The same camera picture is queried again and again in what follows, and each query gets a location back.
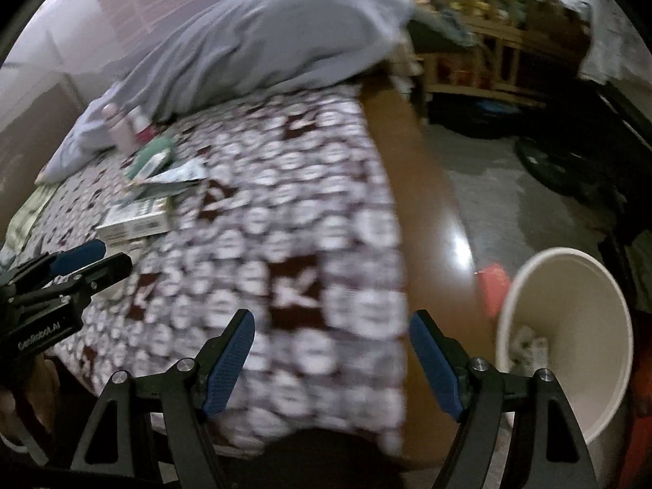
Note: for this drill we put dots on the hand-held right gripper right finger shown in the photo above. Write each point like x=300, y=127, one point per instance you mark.
x=438, y=361

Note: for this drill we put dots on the blue-grey quilt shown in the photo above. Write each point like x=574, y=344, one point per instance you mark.
x=265, y=46

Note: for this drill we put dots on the plaid cloth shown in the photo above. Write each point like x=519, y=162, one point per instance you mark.
x=25, y=219

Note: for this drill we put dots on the small white pink bottle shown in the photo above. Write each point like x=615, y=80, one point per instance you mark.
x=141, y=125

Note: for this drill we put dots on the wooden crib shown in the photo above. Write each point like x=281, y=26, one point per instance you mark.
x=504, y=40

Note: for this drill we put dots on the black plastic bag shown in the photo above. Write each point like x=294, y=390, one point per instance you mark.
x=473, y=119

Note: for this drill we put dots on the white orange snack packet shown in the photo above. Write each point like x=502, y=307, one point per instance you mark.
x=175, y=175

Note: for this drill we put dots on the dark green pillow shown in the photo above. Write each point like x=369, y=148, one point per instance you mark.
x=433, y=35

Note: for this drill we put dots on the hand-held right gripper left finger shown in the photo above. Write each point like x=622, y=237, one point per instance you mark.
x=229, y=361

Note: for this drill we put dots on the pink water bottle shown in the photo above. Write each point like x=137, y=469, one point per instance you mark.
x=117, y=127

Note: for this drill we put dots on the long blue white box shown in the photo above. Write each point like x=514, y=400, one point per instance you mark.
x=147, y=165

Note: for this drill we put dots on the white plastic bag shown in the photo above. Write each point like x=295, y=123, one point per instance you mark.
x=606, y=51

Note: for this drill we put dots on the beige plastic bin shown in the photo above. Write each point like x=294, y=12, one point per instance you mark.
x=586, y=305

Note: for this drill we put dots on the green fabric pouch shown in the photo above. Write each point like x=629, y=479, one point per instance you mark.
x=155, y=148

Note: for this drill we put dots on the brown headboard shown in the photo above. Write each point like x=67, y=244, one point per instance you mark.
x=30, y=153

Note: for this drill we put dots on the green white carton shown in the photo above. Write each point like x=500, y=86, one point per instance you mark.
x=135, y=221

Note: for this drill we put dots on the wooden bed frame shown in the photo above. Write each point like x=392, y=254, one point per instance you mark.
x=423, y=203

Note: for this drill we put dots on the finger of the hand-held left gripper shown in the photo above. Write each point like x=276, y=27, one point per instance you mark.
x=109, y=270
x=76, y=257

